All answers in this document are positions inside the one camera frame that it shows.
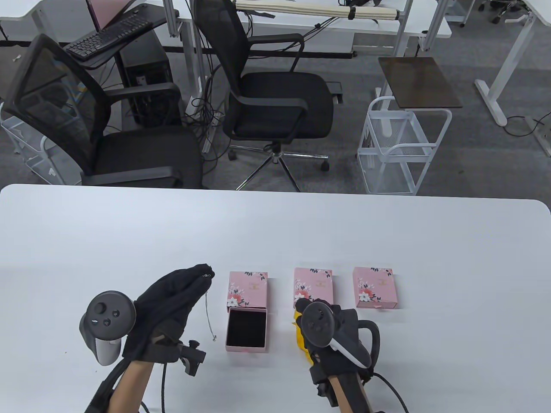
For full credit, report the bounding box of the person's right hand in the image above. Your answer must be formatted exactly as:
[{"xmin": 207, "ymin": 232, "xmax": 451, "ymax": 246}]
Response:
[{"xmin": 295, "ymin": 298, "xmax": 371, "ymax": 380}]

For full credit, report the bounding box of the person's left hand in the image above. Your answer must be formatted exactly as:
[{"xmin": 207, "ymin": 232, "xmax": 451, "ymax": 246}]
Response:
[{"xmin": 123, "ymin": 264, "xmax": 214, "ymax": 362}]

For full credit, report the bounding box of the silver necklace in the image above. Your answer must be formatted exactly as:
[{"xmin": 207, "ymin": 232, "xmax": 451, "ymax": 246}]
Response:
[{"xmin": 204, "ymin": 272, "xmax": 217, "ymax": 342}]

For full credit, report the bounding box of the yellow cloth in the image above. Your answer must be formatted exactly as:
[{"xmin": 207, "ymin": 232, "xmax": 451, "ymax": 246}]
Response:
[{"xmin": 294, "ymin": 311, "xmax": 316, "ymax": 366}]

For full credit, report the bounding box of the pink floral gift box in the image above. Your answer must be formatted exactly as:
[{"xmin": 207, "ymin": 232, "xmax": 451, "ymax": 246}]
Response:
[
  {"xmin": 227, "ymin": 271, "xmax": 268, "ymax": 311},
  {"xmin": 294, "ymin": 268, "xmax": 334, "ymax": 310}
]

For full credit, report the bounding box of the person's left forearm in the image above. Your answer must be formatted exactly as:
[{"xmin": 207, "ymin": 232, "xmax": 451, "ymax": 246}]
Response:
[{"xmin": 108, "ymin": 361, "xmax": 154, "ymax": 413}]

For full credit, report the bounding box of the person's right forearm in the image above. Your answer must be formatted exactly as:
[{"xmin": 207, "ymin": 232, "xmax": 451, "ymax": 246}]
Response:
[{"xmin": 327, "ymin": 373, "xmax": 373, "ymax": 413}]

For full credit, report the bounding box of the black mesh office chair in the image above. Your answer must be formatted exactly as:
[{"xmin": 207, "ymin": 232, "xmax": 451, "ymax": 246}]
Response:
[
  {"xmin": 1, "ymin": 34, "xmax": 210, "ymax": 190},
  {"xmin": 192, "ymin": 0, "xmax": 343, "ymax": 193}
]

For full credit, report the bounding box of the black computer tower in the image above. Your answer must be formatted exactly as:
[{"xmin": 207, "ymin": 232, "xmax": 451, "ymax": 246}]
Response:
[{"xmin": 120, "ymin": 29, "xmax": 181, "ymax": 128}]

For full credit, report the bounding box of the black keyboard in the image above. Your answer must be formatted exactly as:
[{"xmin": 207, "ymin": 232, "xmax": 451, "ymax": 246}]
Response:
[{"xmin": 65, "ymin": 16, "xmax": 154, "ymax": 60}]

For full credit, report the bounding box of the pink screen laptop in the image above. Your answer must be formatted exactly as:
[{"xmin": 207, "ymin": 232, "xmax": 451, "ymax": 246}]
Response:
[{"xmin": 85, "ymin": 0, "xmax": 138, "ymax": 31}]

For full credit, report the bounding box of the dark wooden side table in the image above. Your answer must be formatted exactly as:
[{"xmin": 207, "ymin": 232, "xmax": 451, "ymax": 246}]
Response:
[{"xmin": 374, "ymin": 57, "xmax": 463, "ymax": 134}]

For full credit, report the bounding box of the white desk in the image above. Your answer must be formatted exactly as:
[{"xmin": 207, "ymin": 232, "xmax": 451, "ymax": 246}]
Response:
[
  {"xmin": 474, "ymin": 0, "xmax": 551, "ymax": 157},
  {"xmin": 0, "ymin": 0, "xmax": 93, "ymax": 43}
]

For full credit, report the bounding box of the rolled beige mat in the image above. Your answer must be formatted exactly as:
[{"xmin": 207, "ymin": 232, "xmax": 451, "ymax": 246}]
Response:
[{"xmin": 236, "ymin": 0, "xmax": 401, "ymax": 22}]

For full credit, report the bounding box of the black office chair base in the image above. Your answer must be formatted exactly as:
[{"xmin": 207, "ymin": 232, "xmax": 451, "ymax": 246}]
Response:
[{"xmin": 477, "ymin": 0, "xmax": 526, "ymax": 25}]

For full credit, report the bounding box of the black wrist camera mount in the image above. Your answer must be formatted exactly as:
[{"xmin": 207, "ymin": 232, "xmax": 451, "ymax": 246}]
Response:
[
  {"xmin": 309, "ymin": 364, "xmax": 341, "ymax": 407},
  {"xmin": 146, "ymin": 329, "xmax": 206, "ymax": 377}
]

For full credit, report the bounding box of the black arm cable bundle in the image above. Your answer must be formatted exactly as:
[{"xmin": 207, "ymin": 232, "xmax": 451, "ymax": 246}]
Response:
[{"xmin": 84, "ymin": 361, "xmax": 130, "ymax": 413}]

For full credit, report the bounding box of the tangle of black cables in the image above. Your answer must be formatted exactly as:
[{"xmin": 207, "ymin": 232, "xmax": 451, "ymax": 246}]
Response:
[{"xmin": 184, "ymin": 52, "xmax": 229, "ymax": 173}]

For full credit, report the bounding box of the white wire trolley cart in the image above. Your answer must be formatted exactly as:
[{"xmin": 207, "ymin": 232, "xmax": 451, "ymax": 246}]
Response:
[
  {"xmin": 356, "ymin": 96, "xmax": 452, "ymax": 196},
  {"xmin": 0, "ymin": 101, "xmax": 71, "ymax": 185}
]

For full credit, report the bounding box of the black floor cable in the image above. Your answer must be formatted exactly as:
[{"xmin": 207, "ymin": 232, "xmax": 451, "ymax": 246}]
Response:
[{"xmin": 504, "ymin": 110, "xmax": 551, "ymax": 138}]

